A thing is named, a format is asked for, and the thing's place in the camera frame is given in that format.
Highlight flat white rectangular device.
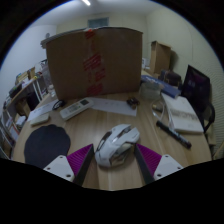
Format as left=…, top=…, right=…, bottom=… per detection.
left=29, top=113, right=51, bottom=127

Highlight white remote control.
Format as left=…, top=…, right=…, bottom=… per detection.
left=59, top=97, right=95, bottom=122

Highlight clear plastic container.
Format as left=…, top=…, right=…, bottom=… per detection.
left=139, top=81, right=165, bottom=101

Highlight black chair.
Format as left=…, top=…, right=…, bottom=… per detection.
left=202, top=100, right=217, bottom=134

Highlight small brown cardboard box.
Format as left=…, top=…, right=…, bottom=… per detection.
left=148, top=40, right=173, bottom=75

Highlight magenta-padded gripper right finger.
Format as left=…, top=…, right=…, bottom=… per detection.
left=133, top=143, right=185, bottom=186

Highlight white notebook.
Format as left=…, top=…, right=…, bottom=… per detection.
left=161, top=92, right=205, bottom=135

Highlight dark grey mouse pad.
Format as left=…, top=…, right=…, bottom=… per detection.
left=23, top=123, right=72, bottom=170

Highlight white and black computer mouse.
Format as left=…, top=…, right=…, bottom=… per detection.
left=94, top=123, right=141, bottom=169

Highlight small wall window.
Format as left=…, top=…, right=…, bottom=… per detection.
left=87, top=17, right=110, bottom=29

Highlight large brown cardboard box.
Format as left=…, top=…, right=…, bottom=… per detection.
left=45, top=27, right=145, bottom=101

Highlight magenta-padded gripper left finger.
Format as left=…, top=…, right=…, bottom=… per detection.
left=43, top=143, right=96, bottom=187

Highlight tall clear plastic jar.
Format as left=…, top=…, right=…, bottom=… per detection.
left=40, top=61, right=56, bottom=98

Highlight dark monitor screen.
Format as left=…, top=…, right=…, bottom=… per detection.
left=181, top=64, right=212, bottom=115

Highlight cluttered shelf unit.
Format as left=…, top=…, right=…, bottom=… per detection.
left=0, top=59, right=51, bottom=158

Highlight small dark clip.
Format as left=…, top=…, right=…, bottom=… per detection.
left=125, top=96, right=141, bottom=110

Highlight black marker pen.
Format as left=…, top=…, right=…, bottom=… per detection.
left=155, top=119, right=193, bottom=150

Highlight coiled black cable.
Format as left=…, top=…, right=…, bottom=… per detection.
left=52, top=99, right=67, bottom=111

